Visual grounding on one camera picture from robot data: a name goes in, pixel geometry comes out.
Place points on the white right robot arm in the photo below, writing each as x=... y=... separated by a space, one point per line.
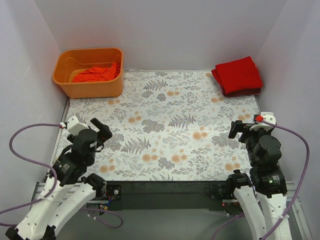
x=261 y=194

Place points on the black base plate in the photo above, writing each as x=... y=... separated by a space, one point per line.
x=166 y=195

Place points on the red t shirt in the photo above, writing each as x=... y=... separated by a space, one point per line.
x=238 y=75

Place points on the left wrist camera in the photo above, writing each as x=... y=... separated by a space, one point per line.
x=83 y=138

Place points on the orange plastic basin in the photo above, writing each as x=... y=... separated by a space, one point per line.
x=74 y=61

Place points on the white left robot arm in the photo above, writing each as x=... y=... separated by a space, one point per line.
x=42 y=222

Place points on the floral patterned table mat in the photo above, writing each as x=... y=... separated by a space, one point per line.
x=168 y=126

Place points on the aluminium frame rail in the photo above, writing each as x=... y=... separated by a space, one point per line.
x=69 y=199

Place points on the folded dark maroon t shirt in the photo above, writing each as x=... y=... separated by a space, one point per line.
x=243 y=92

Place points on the orange t shirt in basin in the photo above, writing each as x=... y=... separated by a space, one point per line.
x=98 y=74

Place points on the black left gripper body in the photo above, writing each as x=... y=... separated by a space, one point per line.
x=100 y=130

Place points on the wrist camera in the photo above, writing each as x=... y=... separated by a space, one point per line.
x=266 y=148
x=83 y=138

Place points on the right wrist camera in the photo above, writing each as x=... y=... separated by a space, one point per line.
x=266 y=148

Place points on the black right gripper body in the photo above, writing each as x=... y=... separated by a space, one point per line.
x=238 y=128

